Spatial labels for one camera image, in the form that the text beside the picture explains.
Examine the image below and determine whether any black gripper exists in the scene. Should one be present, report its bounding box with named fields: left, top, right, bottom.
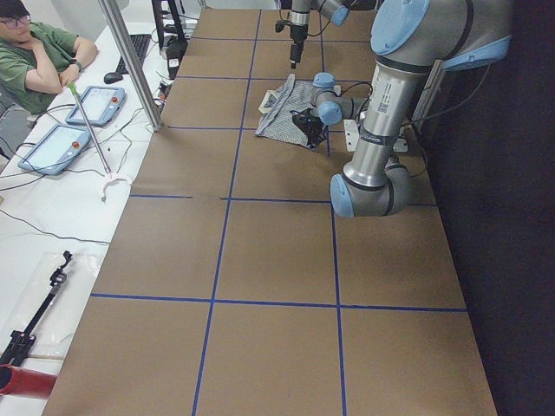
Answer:
left=290, top=25, right=307, bottom=69
left=290, top=108, right=326, bottom=150

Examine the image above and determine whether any navy white striped polo shirt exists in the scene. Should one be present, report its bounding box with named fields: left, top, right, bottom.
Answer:
left=255, top=75, right=325, bottom=148

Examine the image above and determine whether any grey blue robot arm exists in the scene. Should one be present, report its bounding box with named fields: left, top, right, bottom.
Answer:
left=274, top=0, right=351, bottom=69
left=293, top=0, right=513, bottom=218

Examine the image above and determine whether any black box with label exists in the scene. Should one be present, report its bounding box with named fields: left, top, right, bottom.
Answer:
left=160, top=36, right=188, bottom=80

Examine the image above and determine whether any black keyboard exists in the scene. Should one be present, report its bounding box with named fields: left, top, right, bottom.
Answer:
left=115, top=34, right=152, bottom=75

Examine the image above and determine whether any black computer mouse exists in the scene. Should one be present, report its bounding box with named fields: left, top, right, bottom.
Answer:
left=103, top=72, right=123, bottom=85

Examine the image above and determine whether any metal rod reaching tool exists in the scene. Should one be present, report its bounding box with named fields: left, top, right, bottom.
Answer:
left=67, top=82, right=132, bottom=202

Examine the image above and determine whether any upper blue teach pendant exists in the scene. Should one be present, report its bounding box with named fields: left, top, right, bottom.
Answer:
left=72, top=86, right=126, bottom=127

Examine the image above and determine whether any blue teach pendant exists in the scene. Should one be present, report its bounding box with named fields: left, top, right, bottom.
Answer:
left=72, top=86, right=126, bottom=127
left=17, top=124, right=90, bottom=175

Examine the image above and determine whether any person in green shirt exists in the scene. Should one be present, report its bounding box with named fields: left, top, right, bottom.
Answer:
left=1, top=1, right=98, bottom=114

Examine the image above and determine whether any lower blue teach pendant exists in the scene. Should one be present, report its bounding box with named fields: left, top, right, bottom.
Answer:
left=17, top=124, right=90, bottom=175

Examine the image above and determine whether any black tripod pole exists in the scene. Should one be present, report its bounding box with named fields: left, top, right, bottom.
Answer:
left=0, top=250, right=74, bottom=369

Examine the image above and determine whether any red cylinder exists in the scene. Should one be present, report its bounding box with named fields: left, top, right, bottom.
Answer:
left=1, top=364, right=57, bottom=400

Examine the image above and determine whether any aluminium frame post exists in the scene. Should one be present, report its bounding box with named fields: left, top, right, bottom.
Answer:
left=98, top=0, right=162, bottom=132

